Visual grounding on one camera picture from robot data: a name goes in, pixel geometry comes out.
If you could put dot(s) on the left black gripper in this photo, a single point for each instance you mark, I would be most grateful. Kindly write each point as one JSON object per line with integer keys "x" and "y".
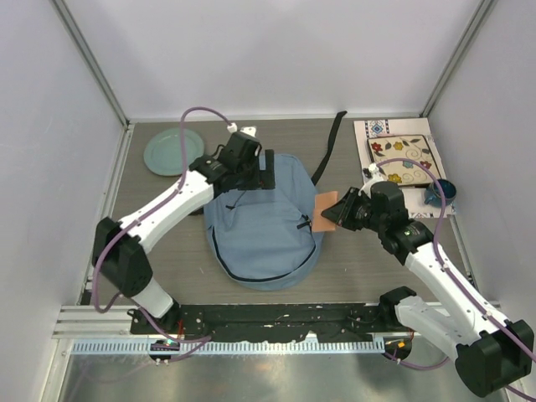
{"x": 261, "y": 179}

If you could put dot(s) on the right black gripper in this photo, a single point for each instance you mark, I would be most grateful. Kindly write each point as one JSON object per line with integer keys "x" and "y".
{"x": 347, "y": 205}

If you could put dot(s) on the light blue backpack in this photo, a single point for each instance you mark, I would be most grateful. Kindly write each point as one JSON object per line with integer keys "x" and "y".
{"x": 263, "y": 238}

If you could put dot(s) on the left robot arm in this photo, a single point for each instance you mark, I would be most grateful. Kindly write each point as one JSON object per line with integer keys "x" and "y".
{"x": 121, "y": 247}

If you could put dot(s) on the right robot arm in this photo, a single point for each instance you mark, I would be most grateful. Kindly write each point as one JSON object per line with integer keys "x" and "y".
{"x": 489, "y": 351}

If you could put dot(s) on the floral square plate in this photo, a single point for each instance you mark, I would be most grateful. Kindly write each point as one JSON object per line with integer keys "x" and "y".
{"x": 411, "y": 151}

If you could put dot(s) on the patterned white placemat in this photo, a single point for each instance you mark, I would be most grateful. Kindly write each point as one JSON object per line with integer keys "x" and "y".
{"x": 414, "y": 197}

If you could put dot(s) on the dark blue mug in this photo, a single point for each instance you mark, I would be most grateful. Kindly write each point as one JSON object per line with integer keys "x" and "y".
{"x": 434, "y": 194}

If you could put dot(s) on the teal round plate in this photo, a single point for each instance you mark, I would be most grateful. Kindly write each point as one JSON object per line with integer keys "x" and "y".
{"x": 163, "y": 153}

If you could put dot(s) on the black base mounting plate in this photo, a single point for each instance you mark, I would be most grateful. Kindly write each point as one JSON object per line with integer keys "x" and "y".
{"x": 280, "y": 323}

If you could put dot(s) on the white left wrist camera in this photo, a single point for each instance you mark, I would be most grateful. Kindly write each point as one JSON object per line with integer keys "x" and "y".
{"x": 247, "y": 130}

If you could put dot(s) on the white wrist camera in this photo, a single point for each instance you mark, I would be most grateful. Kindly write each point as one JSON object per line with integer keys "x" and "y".
{"x": 372, "y": 175}
{"x": 247, "y": 130}

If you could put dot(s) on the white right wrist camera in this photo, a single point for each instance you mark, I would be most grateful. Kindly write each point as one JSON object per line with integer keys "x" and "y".
{"x": 372, "y": 175}

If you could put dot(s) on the slotted cable duct rail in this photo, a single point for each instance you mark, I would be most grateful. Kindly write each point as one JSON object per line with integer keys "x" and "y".
{"x": 134, "y": 346}

